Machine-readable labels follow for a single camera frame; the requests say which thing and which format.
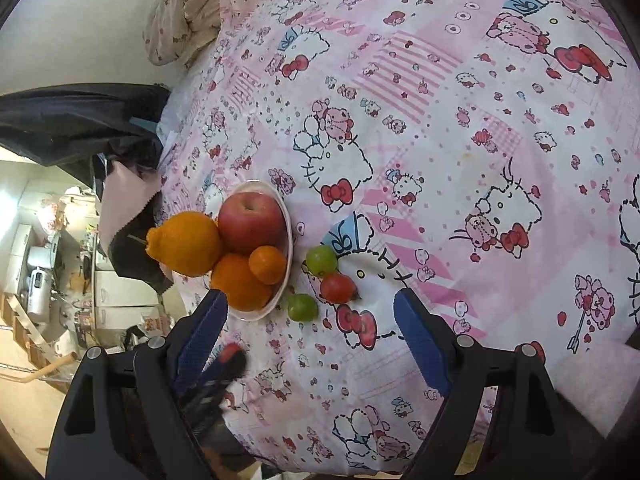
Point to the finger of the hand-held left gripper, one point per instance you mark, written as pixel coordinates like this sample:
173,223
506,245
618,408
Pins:
237,375
210,375

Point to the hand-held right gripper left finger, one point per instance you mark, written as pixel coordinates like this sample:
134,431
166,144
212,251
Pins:
197,340

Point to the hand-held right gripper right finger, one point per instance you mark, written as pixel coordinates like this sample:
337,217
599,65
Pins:
422,345

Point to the red cherry tomato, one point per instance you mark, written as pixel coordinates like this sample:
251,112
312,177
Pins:
337,287
230,352

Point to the pink strawberry-print plate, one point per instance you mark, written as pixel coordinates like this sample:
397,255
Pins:
257,314

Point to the large round orange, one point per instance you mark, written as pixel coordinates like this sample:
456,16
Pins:
237,285

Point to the small green fruit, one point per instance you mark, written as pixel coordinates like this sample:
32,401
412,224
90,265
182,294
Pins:
321,260
302,306

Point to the bumpy orange with stem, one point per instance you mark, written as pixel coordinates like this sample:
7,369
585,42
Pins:
190,242

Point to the small mandarin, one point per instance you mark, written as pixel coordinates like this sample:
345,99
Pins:
267,264

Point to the red apple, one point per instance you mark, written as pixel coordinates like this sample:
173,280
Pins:
250,220

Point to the white kitchen cabinets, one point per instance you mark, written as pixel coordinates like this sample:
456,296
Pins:
125,285

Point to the pink and black cloth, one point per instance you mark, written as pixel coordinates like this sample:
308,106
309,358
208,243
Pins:
130,190

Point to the white water heater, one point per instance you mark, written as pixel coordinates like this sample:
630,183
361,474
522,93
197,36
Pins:
39,290

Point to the white paper sheet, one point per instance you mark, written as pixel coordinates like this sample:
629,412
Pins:
167,155

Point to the hanging pink plastic bag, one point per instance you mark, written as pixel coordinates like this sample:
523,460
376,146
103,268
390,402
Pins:
54,215

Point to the black hanging garment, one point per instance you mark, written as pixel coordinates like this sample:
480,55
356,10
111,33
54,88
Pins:
75,120

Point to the crumpled beige quilt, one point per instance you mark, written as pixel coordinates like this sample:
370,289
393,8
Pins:
185,20

